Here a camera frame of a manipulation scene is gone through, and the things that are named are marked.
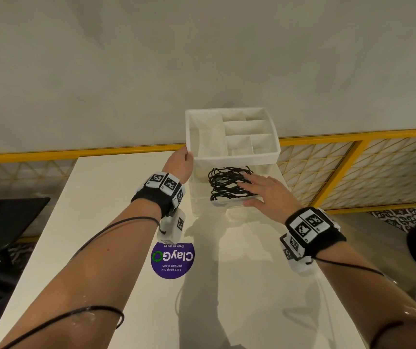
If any person's right hand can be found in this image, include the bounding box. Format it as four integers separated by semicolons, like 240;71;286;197
237;173;303;225

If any person's left hand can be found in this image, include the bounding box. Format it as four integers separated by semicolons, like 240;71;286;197
162;145;195;187

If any white plastic drawer organizer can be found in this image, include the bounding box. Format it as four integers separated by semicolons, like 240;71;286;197
185;107;281;217

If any thick black cable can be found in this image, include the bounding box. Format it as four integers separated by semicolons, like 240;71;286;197
208;166;254;190

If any person's right forearm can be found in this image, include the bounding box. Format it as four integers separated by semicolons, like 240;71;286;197
315;243;416;349

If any person's left forearm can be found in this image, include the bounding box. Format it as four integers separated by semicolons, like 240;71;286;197
0;199;162;349

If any round purple sticker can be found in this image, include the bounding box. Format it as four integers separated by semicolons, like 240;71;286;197
151;241;195;279

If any yellow metal lattice fence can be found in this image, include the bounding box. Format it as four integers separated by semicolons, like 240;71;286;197
0;127;416;215

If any patterned floor mat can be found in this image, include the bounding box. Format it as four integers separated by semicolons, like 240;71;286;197
370;205;416;230
10;242;36;268

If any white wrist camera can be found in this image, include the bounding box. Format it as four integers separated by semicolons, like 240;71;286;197
280;232;317;276
157;208;186;245

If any thin dark camera wire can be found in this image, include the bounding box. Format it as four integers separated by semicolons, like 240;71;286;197
0;217;162;349
304;257;416;349

